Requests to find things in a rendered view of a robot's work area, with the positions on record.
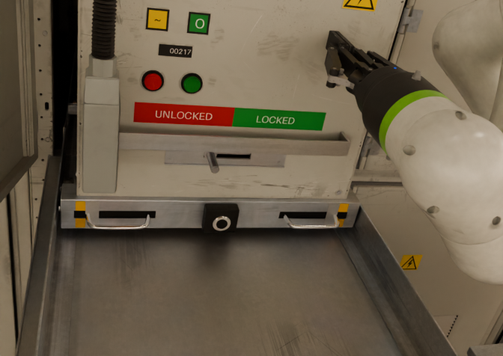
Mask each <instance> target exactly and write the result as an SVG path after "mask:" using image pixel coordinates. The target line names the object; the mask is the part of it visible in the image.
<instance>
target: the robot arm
mask: <svg viewBox="0 0 503 356"><path fill-rule="evenodd" d="M326 49H327V54H326V60H325V63H324V64H325V67H326V72H327V76H328V78H327V82H326V86H327V87H328V88H334V87H335V86H338V87H339V86H340V85H343V86H346V89H347V91H348V92H349V93H351V94H353V95H354V96H355V98H356V102H357V106H358V107H359V110H360V112H361V113H362V120H363V124H364V125H365V128H366V130H367V131H368V132H369V133H370V134H371V136H372V137H373V138H374V140H375V141H376V142H377V143H378V145H380V147H381V148H382V149H383V151H384V152H385V153H386V154H387V156H386V159H387V160H389V161H392V162H393V163H394V165H395V167H396V168H397V171H398V173H399V175H400V179H401V182H402V184H403V187H404V189H405V190H406V193H407V194H408V195H409V197H410V198H411V199H412V200H413V201H414V202H415V204H416V205H417V206H418V207H419V208H420V209H421V211H422V212H423V213H424V214H425V215H426V216H427V217H428V219H429V220H430V221H431V223H432V224H433V226H434V227H435V228H436V230H437V231H438V233H439V235H440V236H441V238H442V241H443V242H444V244H445V247H446V248H447V250H448V253H449V255H450V257H451V259H452V260H453V262H454V264H455V265H456V266H457V267H458V268H459V269H460V270H461V271H462V272H463V273H464V274H466V275H467V276H469V277H470V278H472V279H474V280H476V281H479V282H482V283H486V284H490V285H503V0H476V1H473V2H470V3H468V4H465V5H463V6H461V7H457V8H455V9H453V10H452V11H450V12H449V13H447V14H446V15H445V16H444V17H443V18H442V19H441V20H440V22H439V23H438V25H437V26H436V29H435V31H434V33H433V39H432V50H433V55H434V58H435V59H436V62H437V63H438V65H439V66H440V67H441V68H442V69H443V71H444V72H445V74H446V75H447V77H448V78H449V79H450V80H451V82H452V83H453V84H454V86H455V88H456V89H457V90H458V91H459V93H460V95H461V96H462V98H463V99H464V100H465V102H466V104H467V105H468V107H469V108H470V110H471V111H472V113H470V112H468V111H466V110H463V109H462V108H460V107H459V106H457V105H456V104H454V103H453V102H452V101H451V100H450V99H449V98H447V97H446V96H445V95H444V94H443V93H442V92H440V91H439V90H438V89H437V88H435V87H434V86H433V85H432V84H431V83H429V81H428V80H426V79H425V78H424V77H422V76H421V71H419V70H416V71H415V73H411V72H407V71H405V70H403V69H401V68H399V67H398V66H397V65H395V64H393V63H392V62H390V61H388V60H387V59H385V58H384V57H382V56H380V55H378V54H377V53H375V52H374V51H371V50H370V51H368V52H367V53H365V52H364V51H363V50H362V49H360V48H356V47H355V46H354V45H353V44H352V43H351V42H350V41H349V40H348V39H347V38H345V37H344V36H343V35H342V34H341V33H340V32H339V31H329V36H328V40H327V43H326ZM374 60H375V61H374Z"/></svg>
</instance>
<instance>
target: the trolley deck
mask: <svg viewBox="0 0 503 356"><path fill-rule="evenodd" d="M60 159H61V157H56V156H50V155H48V160H47V165H46V173H45V178H44V183H43V191H42V196H41V201H40V209H39V214H38V219H37V227H36V232H35V237H34V245H33V250H32V255H31V263H30V268H29V273H28V281H27V286H26V291H25V299H24V304H23V309H22V317H21V322H20V327H19V335H18V340H17V344H16V353H15V356H34V354H35V348H36V342H37V332H38V325H39V319H40V308H41V302H42V297H43V285H44V280H45V273H46V263H47V257H48V251H49V240H50V234H51V228H52V217H53V211H54V205H55V194H56V188H57V182H58V172H59V165H60ZM68 356H402V354H401V353H400V350H399V348H398V347H397V345H396V343H395V341H394V339H393V338H392V336H391V334H390V332H389V330H388V329H387V327H386V325H385V323H384V321H383V320H382V317H381V315H380V314H379V311H378V310H377V308H376V306H375V304H374V303H373V301H372V299H371V297H370V295H369V293H368V291H367V290H366V288H365V285H364V284H363V283H362V280H361V278H360V277H359V275H358V273H357V271H356V269H355V267H354V265H353V264H352V262H351V260H350V258H349V257H348V255H347V252H346V251H345V249H344V247H343V245H342V244H341V241H340V239H339V238H338V236H337V234H336V232H335V230H334V229H294V228H292V227H273V228H237V229H236V232H235V233H204V232H203V229H202V228H145V229H142V230H94V229H91V228H77V233H76V254H75V265H74V276H73V297H72V308H71V320H70V340H69V351H68Z"/></svg>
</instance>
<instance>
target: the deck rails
mask: <svg viewBox="0 0 503 356"><path fill-rule="evenodd" d="M76 171H77V156H66V128H64V137H63V142H62V148H61V159H60V165H59V172H58V182H57V188H56V194H55V205H54V211H53V217H52V228H51V234H50V240H49V251H48V257H47V263H46V273H45V280H44V285H43V297H42V302H41V308H40V319H39V325H38V332H37V342H36V348H35V354H34V356H68V351H69V340H70V320H71V308H72V297H73V276H74V265H75V254H76V233H77V228H61V212H59V211H58V210H57V207H58V201H59V200H60V199H61V186H62V184H63V178H65V177H72V178H74V184H77V176H76ZM334 230H335V232H336V234H337V236H338V238H339V239H340V241H341V244H342V245H343V247H344V249H345V251H346V252H347V255H348V257H349V258H350V260H351V262H352V264H353V265H354V267H355V269H356V271H357V273H358V275H359V277H360V278H361V280H362V283H363V284H364V285H365V288H366V290H367V291H368V293H369V295H370V297H371V299H372V301H373V303H374V304H375V306H376V308H377V310H378V311H379V314H380V315H381V317H382V320H383V321H384V323H385V325H386V327H387V329H388V330H389V332H390V334H391V336H392V338H393V339H394V341H395V343H396V345H397V347H398V348H399V350H400V353H401V354H402V356H459V355H458V354H457V353H456V351H455V350H454V347H453V346H452V345H451V343H450V342H449V340H448V338H447V337H446V336H445V334H444V332H443V331H442V329H441V328H440V327H439V324H438V323H437V321H436V320H435V319H434V317H433V315H432V313H431V312H430V311H429V309H428V308H427V306H426V304H425V303H424V301H423V300H422V298H421V296H420V295H419V294H418V292H417V290H416V289H415V287H414V286H413V285H412V283H411V281H410V279H409V278H408V277H407V275H406V273H405V272H404V270H403V269H402V267H401V266H400V264H399V262H398V261H397V259H396V258H395V256H394V254H393V253H392V252H391V250H390V248H389V247H388V245H387V244H386V243H385V241H384V239H383V237H382V236H381V235H380V233H379V231H378V230H377V228H376V227H375V225H374V223H373V222H372V220H371V219H370V218H369V216H368V214H367V213H366V211H365V210H364V208H363V207H362V205H361V204H360V206H359V210H358V212H357V216H356V219H355V222H354V225H353V227H338V228H335V229H334Z"/></svg>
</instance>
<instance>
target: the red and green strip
mask: <svg viewBox="0 0 503 356"><path fill-rule="evenodd" d="M325 117H326V113H325V112H311V111H285V110H271V109H257V108H231V107H217V106H203V105H178V104H164V103H150V102H135V108H134V119H133V122H137V123H170V124H186V125H202V126H234V127H251V128H267V129H298V130H315V131H322V129H323V124H324V120H325Z"/></svg>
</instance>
